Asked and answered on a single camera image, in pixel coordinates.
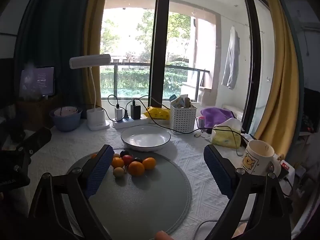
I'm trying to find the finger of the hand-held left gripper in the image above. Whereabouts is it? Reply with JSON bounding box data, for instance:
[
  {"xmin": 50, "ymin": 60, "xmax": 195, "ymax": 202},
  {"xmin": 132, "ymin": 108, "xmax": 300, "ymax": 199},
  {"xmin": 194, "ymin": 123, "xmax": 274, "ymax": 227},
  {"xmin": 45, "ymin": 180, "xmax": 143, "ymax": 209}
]
[{"xmin": 14, "ymin": 127, "xmax": 52, "ymax": 158}]

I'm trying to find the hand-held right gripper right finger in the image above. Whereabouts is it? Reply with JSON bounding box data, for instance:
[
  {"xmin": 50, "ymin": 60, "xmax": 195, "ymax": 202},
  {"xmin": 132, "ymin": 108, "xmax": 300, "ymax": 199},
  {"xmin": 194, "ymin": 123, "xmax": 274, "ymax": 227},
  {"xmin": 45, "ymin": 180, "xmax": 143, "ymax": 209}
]
[{"xmin": 203, "ymin": 144, "xmax": 293, "ymax": 240}]

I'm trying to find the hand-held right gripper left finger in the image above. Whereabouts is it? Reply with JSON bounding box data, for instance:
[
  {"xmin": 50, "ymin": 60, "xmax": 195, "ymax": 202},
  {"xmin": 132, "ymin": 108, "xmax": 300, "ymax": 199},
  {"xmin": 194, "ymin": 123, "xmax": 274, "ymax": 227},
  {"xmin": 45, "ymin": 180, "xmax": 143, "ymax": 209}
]
[{"xmin": 27, "ymin": 144, "xmax": 115, "ymax": 240}]

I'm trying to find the large orange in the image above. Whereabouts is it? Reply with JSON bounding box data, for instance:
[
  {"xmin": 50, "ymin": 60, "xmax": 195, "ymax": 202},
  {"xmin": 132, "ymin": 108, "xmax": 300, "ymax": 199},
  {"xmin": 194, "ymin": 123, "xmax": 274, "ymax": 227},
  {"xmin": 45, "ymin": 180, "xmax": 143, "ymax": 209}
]
[{"xmin": 128, "ymin": 161, "xmax": 145, "ymax": 176}]

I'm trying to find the white ceramic bowl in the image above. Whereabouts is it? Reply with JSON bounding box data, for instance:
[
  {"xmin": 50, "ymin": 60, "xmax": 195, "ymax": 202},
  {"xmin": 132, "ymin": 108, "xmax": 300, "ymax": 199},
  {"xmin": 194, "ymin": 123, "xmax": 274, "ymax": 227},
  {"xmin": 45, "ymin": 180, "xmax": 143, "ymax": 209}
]
[{"xmin": 120, "ymin": 126, "xmax": 171, "ymax": 152}]

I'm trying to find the person's right hand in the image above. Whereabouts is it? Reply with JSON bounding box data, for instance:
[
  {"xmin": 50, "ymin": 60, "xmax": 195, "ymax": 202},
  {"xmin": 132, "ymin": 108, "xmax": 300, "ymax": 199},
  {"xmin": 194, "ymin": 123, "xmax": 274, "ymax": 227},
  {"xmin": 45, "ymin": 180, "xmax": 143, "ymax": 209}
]
[{"xmin": 155, "ymin": 231, "xmax": 173, "ymax": 240}]

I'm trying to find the white textured tablecloth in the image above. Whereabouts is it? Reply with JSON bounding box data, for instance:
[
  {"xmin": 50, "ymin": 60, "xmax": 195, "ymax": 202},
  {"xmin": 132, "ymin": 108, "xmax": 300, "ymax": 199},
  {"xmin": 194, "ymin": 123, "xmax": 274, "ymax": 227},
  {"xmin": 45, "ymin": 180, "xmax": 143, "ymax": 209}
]
[{"xmin": 10, "ymin": 120, "xmax": 295, "ymax": 240}]

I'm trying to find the brown cardboard box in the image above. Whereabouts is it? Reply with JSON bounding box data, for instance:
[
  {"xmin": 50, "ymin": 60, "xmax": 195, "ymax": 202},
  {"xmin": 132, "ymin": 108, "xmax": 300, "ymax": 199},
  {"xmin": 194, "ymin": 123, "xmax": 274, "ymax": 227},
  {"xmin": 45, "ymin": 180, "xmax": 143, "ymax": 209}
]
[{"xmin": 16, "ymin": 94, "xmax": 63, "ymax": 128}]

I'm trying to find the blue bowl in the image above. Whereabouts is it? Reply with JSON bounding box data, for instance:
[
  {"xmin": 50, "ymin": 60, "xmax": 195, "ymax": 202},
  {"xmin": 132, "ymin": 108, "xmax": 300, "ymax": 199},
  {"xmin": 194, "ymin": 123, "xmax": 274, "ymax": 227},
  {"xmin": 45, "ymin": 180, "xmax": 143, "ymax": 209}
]
[{"xmin": 49, "ymin": 107, "xmax": 83, "ymax": 132}]

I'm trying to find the yellow tissue pack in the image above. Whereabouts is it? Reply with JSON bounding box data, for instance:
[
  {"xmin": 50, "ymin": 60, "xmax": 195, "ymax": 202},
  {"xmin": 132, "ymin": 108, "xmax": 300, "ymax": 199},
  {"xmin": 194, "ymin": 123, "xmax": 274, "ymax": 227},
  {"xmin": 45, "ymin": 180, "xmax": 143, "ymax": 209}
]
[{"xmin": 211, "ymin": 118, "xmax": 242, "ymax": 148}]

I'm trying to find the white mug with bear print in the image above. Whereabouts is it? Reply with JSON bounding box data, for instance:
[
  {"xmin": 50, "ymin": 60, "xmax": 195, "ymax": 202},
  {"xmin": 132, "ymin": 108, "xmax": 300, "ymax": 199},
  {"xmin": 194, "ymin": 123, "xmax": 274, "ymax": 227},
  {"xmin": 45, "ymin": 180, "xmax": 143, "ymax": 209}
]
[{"xmin": 240, "ymin": 140, "xmax": 282, "ymax": 176}]

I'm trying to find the clear plastic bag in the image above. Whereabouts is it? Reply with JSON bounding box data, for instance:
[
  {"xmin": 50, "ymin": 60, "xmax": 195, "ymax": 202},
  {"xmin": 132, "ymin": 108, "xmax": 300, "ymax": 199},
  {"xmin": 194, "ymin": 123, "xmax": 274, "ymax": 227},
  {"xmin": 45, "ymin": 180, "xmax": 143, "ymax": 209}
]
[{"xmin": 21, "ymin": 62, "xmax": 43, "ymax": 101}]

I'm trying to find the round grey placemat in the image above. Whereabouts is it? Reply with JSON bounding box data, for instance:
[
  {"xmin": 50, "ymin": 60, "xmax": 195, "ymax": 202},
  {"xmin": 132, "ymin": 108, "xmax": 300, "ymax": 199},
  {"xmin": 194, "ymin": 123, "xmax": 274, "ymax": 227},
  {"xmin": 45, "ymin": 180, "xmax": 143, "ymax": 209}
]
[{"xmin": 61, "ymin": 150, "xmax": 192, "ymax": 240}]

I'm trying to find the white desk lamp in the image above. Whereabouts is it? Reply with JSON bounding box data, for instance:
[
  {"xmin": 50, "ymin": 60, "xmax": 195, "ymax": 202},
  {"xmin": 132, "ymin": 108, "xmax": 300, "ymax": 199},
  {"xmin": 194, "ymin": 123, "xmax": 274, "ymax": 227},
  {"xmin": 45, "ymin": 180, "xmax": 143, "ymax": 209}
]
[{"xmin": 69, "ymin": 54, "xmax": 111, "ymax": 131}]

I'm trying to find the white power strip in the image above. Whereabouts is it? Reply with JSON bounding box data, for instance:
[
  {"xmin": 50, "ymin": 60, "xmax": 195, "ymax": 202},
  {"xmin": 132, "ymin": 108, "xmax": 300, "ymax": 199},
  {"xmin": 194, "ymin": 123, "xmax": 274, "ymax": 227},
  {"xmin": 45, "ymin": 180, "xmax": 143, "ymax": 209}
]
[{"xmin": 111, "ymin": 115, "xmax": 150, "ymax": 130}]

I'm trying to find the purple cloth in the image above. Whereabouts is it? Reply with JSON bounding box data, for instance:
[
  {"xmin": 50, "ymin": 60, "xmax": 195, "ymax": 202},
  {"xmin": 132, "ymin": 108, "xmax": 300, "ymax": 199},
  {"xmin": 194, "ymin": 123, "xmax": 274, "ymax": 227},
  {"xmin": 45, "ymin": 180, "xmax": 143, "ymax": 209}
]
[{"xmin": 200, "ymin": 107, "xmax": 238, "ymax": 130}]

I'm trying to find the tablet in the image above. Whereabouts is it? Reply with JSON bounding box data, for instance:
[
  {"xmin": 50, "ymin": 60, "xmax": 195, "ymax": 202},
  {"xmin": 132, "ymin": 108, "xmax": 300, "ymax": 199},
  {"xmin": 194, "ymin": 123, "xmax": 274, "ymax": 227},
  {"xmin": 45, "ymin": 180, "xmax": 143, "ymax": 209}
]
[{"xmin": 20, "ymin": 66, "xmax": 56, "ymax": 97}]

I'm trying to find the white perforated basket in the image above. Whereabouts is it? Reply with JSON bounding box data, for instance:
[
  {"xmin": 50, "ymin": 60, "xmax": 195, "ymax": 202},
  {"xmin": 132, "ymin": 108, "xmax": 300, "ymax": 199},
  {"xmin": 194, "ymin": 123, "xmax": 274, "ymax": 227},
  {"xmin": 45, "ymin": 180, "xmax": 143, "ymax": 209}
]
[{"xmin": 170, "ymin": 102, "xmax": 197, "ymax": 134}]

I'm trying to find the white adapter with red button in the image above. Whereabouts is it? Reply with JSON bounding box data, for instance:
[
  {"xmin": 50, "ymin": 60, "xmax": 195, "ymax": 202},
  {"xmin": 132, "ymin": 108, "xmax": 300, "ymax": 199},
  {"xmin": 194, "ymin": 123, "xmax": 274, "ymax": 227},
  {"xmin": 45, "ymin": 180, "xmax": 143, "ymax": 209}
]
[{"xmin": 277, "ymin": 154, "xmax": 293, "ymax": 178}]

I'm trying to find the black charger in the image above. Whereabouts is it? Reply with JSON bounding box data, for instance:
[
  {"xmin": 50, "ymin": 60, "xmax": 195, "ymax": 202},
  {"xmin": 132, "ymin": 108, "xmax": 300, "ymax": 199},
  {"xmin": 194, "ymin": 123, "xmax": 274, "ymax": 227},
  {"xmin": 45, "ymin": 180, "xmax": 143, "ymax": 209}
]
[{"xmin": 130, "ymin": 104, "xmax": 142, "ymax": 120}]

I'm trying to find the cartoon printed packet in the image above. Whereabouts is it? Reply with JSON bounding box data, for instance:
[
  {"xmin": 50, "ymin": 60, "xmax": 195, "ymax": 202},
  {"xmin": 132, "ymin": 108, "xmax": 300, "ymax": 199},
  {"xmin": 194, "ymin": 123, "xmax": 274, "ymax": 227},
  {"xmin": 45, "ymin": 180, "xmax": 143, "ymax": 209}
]
[{"xmin": 172, "ymin": 94, "xmax": 189, "ymax": 108}]

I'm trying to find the yellow wipes packet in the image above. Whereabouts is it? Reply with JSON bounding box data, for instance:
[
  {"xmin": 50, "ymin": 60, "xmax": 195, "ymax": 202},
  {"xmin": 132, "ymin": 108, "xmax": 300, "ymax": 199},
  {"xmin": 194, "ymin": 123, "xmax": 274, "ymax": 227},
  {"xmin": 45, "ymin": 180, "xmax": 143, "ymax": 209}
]
[{"xmin": 145, "ymin": 106, "xmax": 172, "ymax": 120}]

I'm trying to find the yellow curtain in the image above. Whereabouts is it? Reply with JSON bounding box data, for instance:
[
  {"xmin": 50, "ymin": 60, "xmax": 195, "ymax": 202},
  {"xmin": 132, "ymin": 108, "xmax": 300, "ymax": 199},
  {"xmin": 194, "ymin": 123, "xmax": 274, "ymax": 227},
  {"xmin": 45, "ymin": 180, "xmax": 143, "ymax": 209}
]
[
  {"xmin": 252, "ymin": 0, "xmax": 300, "ymax": 155},
  {"xmin": 82, "ymin": 0, "xmax": 110, "ymax": 108}
]

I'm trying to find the teal curtain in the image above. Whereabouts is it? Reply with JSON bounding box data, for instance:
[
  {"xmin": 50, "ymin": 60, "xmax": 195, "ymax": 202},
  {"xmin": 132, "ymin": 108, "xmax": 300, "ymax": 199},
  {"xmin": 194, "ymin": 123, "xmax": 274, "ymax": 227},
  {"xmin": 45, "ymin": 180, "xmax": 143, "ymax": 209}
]
[{"xmin": 15, "ymin": 0, "xmax": 94, "ymax": 105}]

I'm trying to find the hanging grey garment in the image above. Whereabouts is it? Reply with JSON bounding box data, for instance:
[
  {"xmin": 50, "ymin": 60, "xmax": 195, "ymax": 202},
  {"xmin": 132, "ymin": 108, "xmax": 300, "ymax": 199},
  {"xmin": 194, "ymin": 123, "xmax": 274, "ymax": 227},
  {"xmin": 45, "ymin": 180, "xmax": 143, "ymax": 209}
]
[{"xmin": 221, "ymin": 26, "xmax": 241, "ymax": 89}]

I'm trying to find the balcony railing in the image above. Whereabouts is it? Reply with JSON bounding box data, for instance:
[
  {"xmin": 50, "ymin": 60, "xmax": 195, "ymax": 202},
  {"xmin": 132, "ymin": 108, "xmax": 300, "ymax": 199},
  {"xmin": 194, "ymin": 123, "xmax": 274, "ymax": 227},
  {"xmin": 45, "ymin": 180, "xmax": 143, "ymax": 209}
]
[{"xmin": 100, "ymin": 61, "xmax": 213, "ymax": 98}]

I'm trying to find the long black cable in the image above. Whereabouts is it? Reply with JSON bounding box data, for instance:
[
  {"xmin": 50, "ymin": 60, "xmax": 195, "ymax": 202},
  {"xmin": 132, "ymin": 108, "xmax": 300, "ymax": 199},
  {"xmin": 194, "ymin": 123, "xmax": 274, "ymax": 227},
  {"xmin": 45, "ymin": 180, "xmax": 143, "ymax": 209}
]
[{"xmin": 126, "ymin": 95, "xmax": 250, "ymax": 157}]

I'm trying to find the short black cable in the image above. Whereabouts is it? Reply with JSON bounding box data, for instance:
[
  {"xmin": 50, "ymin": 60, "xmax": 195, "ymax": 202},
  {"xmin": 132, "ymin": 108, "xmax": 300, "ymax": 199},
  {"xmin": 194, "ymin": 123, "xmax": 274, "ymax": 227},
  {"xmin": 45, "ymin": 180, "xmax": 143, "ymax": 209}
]
[{"xmin": 100, "ymin": 94, "xmax": 121, "ymax": 121}]

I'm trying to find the black window frame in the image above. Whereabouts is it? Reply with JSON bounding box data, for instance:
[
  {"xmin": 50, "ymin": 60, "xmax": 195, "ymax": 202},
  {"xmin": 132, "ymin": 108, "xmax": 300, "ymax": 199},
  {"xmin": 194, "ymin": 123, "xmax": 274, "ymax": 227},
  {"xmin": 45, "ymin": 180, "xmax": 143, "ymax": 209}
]
[{"xmin": 147, "ymin": 0, "xmax": 263, "ymax": 134}]

